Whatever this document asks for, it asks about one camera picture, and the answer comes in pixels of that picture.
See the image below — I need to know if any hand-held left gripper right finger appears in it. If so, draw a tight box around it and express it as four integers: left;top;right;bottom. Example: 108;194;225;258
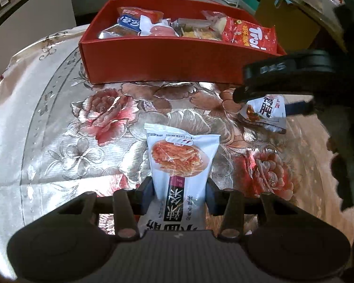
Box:
206;178;322;240

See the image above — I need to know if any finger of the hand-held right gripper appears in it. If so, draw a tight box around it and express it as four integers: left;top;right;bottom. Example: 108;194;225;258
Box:
283;99;316;116
232;84;264;103

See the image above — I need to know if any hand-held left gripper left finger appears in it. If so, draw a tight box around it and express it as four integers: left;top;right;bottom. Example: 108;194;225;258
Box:
38;177;155;240

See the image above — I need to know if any white packet red picture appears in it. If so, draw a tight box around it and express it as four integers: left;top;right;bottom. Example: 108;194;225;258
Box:
237;94;287;134

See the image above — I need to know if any white strip snack packet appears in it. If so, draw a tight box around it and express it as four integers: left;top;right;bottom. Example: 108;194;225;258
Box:
137;122;222;236

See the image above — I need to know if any yellow waffle cookie packet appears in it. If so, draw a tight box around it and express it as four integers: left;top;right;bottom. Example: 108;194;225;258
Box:
180;25;225;41

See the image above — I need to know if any round bun packet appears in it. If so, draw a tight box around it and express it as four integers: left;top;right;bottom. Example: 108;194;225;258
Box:
201;10;228;33

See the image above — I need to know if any red cardboard box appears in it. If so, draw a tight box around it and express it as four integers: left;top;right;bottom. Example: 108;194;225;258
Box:
78;0;288;84

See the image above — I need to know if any silver snack packet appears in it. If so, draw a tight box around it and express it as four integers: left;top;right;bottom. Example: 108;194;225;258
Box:
171;18;213;29

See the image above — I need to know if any white pink snack packet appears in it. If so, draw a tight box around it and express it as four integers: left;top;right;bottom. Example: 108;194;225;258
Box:
140;18;180;37

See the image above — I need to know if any red blue snack packet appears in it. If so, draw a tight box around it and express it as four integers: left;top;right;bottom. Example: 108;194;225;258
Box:
116;6;165;33

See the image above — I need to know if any brown bread packet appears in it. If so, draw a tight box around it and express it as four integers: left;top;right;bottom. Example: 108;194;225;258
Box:
97;24;142;40

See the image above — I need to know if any brown cardboard box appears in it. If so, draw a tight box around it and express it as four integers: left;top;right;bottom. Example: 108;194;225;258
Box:
255;0;322;54

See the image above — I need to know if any floral tablecloth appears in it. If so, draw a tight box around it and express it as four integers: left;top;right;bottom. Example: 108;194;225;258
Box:
0;25;354;272

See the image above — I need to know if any grey coffee table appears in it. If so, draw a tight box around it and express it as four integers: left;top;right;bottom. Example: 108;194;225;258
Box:
0;0;77;86

